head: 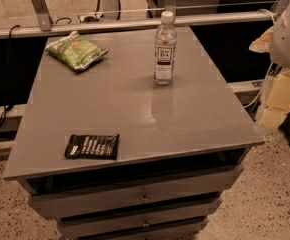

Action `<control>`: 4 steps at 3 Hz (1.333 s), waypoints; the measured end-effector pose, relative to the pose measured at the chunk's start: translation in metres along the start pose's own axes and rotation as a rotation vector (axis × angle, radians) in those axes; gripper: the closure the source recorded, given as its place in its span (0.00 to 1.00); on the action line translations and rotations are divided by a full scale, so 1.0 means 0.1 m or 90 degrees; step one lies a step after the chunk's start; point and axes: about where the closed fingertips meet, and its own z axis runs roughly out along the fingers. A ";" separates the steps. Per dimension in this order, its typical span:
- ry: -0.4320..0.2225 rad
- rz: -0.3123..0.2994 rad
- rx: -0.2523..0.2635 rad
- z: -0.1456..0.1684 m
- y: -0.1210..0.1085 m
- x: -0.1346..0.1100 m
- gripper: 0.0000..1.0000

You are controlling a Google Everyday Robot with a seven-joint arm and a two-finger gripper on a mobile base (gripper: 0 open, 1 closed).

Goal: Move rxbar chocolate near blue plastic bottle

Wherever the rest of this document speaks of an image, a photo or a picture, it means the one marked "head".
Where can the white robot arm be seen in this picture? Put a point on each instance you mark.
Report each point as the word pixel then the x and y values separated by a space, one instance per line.
pixel 279 51

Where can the middle grey drawer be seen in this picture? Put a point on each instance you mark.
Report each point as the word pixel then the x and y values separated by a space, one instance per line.
pixel 139 218

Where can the grey drawer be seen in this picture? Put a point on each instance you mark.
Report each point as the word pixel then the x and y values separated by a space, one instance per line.
pixel 155 231
pixel 139 218
pixel 133 193

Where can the green chip bag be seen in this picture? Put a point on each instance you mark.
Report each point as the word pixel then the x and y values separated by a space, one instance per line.
pixel 75 51

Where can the metal bracket post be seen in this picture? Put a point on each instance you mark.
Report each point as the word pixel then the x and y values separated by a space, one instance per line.
pixel 42 13

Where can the top grey drawer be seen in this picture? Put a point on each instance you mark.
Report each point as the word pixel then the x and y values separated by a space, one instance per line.
pixel 133 193

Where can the grey drawer cabinet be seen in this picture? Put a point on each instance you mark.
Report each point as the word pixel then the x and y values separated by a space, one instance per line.
pixel 195 123

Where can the bottom grey drawer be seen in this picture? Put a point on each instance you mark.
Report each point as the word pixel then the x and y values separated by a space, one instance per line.
pixel 155 231

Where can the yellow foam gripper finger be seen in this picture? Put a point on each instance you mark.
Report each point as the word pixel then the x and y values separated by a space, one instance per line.
pixel 261 44
pixel 277 105

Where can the black rxbar chocolate wrapper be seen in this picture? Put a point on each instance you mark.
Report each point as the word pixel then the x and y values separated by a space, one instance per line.
pixel 102 147

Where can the metal railing bar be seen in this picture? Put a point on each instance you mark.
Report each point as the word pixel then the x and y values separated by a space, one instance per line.
pixel 151 23

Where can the clear plastic water bottle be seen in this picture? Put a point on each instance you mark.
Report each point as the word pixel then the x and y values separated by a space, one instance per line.
pixel 165 49

